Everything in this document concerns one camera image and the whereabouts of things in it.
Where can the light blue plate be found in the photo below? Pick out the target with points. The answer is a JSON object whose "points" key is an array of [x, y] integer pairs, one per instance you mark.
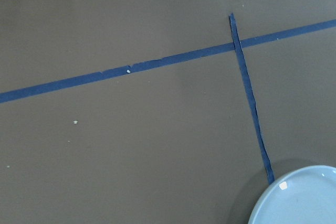
{"points": [[306, 195]]}

